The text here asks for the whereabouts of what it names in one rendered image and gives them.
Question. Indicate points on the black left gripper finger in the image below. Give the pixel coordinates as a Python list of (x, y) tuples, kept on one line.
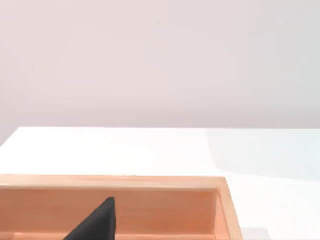
[(101, 222)]

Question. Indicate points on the shallow salmon-coloured box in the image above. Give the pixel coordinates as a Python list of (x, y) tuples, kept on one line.
[(162, 210)]

